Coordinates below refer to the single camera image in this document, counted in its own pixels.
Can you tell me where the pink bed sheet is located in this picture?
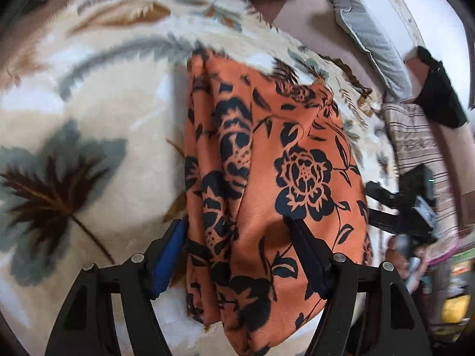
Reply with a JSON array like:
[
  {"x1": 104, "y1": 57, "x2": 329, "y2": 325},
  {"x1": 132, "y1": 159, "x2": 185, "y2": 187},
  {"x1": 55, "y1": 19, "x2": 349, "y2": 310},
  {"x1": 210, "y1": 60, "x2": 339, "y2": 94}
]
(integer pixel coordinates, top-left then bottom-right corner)
[{"x1": 245, "y1": 0, "x2": 388, "y2": 99}]

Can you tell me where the leaf print fleece blanket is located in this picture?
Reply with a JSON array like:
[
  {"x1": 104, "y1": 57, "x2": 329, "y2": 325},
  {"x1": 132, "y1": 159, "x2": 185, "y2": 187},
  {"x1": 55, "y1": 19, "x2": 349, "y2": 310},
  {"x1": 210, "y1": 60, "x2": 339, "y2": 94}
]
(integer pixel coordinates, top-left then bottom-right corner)
[{"x1": 0, "y1": 0, "x2": 401, "y2": 356}]

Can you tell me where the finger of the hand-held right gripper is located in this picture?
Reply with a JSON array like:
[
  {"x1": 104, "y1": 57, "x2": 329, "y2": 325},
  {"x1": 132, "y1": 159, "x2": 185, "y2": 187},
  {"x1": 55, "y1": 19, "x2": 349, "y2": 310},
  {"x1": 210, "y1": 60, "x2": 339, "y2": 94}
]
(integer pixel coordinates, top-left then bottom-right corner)
[
  {"x1": 365, "y1": 181, "x2": 403, "y2": 204},
  {"x1": 368, "y1": 209, "x2": 405, "y2": 232}
]

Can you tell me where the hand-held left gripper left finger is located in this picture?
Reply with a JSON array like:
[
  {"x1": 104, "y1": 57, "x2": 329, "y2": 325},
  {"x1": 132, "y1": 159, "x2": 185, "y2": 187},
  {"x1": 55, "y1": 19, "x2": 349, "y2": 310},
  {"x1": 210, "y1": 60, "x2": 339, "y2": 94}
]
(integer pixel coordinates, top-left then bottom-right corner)
[{"x1": 45, "y1": 219, "x2": 188, "y2": 356}]

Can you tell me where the striped beige patterned pillow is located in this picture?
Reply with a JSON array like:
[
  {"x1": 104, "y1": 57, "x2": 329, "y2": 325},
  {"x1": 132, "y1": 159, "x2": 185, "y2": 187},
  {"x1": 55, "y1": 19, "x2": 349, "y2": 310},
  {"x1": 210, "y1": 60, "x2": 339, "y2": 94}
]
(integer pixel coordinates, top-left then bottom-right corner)
[{"x1": 381, "y1": 103, "x2": 463, "y2": 264}]

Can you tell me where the black cloth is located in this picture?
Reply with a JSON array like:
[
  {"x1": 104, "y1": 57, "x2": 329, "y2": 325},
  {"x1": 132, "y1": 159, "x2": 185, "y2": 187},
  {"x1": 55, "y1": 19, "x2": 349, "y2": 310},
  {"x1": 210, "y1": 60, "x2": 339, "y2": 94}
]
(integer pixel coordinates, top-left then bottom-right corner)
[{"x1": 414, "y1": 45, "x2": 469, "y2": 130}]

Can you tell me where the grey pillow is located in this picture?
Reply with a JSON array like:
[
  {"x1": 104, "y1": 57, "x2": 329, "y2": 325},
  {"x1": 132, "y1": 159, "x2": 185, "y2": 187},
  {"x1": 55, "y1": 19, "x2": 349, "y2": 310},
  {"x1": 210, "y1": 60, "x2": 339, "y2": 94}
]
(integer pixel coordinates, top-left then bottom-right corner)
[{"x1": 327, "y1": 0, "x2": 414, "y2": 101}]

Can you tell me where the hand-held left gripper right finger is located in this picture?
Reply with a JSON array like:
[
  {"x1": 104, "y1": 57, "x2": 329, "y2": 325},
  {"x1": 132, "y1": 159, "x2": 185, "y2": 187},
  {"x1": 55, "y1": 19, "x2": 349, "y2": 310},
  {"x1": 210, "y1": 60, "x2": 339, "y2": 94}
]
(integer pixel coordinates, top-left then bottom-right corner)
[{"x1": 291, "y1": 218, "x2": 433, "y2": 356}]

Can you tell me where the orange black floral garment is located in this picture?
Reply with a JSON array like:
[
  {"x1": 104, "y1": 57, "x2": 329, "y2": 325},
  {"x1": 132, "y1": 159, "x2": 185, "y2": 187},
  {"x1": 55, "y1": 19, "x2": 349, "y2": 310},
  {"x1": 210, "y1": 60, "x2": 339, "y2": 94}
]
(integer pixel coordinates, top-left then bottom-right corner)
[{"x1": 183, "y1": 46, "x2": 373, "y2": 356}]

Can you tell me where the yellow bag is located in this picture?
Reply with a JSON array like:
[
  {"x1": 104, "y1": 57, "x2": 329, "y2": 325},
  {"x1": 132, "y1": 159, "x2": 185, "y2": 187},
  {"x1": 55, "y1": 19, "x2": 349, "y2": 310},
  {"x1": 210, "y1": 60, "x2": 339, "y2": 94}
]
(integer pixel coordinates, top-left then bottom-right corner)
[{"x1": 441, "y1": 294, "x2": 472, "y2": 323}]

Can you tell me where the person's right hand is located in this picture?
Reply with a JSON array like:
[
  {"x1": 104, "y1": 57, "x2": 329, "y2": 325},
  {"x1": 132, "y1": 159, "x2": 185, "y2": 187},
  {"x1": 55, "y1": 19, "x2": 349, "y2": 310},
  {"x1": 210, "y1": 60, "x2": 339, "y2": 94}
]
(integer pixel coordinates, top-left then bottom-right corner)
[{"x1": 385, "y1": 234, "x2": 422, "y2": 292}]

